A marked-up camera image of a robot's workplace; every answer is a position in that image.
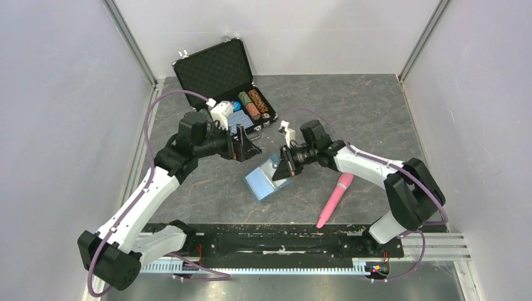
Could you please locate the pink poker chip stack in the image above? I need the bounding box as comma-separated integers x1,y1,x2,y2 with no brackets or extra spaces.
245,102,262,120

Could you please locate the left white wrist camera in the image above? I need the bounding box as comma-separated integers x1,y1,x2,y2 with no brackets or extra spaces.
206,98,234,130

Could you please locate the orange brown chip stack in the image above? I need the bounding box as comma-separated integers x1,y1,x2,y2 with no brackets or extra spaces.
248,89,269,114

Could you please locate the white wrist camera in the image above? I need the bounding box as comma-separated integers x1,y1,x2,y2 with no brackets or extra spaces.
279,120,295,148
206,98,234,130

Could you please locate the white cable duct strip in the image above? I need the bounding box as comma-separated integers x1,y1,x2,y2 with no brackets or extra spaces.
141,257,390,276

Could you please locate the pink cylindrical tool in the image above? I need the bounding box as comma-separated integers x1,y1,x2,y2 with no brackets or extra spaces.
316,173,354,229

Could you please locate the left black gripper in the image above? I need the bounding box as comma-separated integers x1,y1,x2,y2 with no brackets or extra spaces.
194,121,262,162

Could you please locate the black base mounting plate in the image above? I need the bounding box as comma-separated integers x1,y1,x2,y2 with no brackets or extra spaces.
170,220,404,258

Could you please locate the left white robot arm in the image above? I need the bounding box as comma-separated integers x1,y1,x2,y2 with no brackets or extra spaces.
77,112,262,291

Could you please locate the blue leather card holder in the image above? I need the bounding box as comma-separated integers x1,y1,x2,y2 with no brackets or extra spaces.
244,156,291,201

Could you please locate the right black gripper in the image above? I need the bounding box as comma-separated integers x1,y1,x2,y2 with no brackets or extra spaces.
273,143,318,181

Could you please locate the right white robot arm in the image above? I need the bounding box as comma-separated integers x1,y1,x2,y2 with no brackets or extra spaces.
272,120,445,256

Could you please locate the blue playing card deck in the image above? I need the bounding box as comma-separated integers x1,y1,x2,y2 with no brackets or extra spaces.
228,110,254,134

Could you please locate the black poker chip case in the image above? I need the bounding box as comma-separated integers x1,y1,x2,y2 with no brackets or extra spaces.
172,37,279,134

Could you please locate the green poker chip stack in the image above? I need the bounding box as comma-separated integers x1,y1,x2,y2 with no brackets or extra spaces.
238,92,253,107

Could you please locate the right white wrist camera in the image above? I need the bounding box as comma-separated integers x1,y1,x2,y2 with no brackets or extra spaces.
279,120,295,148

